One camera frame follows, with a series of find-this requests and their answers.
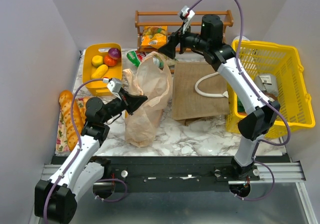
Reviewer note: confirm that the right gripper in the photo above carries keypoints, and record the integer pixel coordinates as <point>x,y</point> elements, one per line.
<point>178,42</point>

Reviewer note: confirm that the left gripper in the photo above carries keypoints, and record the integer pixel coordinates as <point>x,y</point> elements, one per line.
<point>127,102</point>

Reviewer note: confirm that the orange plastic grocery bag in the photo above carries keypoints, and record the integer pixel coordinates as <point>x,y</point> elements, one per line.
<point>152,79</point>

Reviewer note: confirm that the burlap tote bag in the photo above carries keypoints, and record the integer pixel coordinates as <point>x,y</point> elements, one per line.
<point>198,92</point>

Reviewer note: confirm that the green Real chips bag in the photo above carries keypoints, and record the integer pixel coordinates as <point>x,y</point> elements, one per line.
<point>240,107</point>

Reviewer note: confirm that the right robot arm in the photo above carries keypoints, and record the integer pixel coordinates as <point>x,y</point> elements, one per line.
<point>261,113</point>

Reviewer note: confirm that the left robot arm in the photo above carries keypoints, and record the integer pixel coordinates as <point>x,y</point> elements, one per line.
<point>56,199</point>

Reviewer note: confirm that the yellow chips bag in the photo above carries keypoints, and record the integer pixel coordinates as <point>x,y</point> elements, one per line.
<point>154,36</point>

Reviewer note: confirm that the green white Chulz chips bag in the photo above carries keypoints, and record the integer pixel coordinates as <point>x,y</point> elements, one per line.
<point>136,58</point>

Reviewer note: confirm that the yellow plastic bin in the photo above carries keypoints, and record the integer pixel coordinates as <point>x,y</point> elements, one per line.
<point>98,88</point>

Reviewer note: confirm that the yellow lemon squash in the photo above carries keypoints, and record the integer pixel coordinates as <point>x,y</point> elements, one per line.
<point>100,72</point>

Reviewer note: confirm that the orange tomato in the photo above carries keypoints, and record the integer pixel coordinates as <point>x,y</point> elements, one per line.
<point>110,62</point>

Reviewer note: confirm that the purple onion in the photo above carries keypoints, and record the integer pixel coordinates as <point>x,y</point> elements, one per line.
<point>114,53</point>

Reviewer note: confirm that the yellow round squash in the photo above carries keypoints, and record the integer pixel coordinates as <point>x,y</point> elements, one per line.
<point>97,61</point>

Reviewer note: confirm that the wooden shelf rack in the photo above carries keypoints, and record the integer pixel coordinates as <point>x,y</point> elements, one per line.
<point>203,34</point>

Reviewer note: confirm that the long baguette bread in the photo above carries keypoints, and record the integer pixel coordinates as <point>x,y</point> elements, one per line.
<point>65,101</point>

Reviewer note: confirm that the grey wrapped package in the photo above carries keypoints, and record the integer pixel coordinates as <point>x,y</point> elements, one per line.
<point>267,83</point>

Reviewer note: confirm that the yellow mesh basket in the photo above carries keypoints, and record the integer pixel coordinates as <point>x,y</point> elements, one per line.
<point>283,62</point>

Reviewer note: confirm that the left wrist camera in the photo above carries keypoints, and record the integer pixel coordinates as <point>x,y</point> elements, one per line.
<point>114,85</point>

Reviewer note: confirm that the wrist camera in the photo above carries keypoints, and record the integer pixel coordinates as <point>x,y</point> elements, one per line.
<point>186,14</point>
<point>114,85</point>

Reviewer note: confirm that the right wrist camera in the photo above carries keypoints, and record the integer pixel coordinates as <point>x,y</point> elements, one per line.
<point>186,14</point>

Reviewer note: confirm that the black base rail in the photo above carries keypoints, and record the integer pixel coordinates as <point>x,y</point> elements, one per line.
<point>174,174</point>

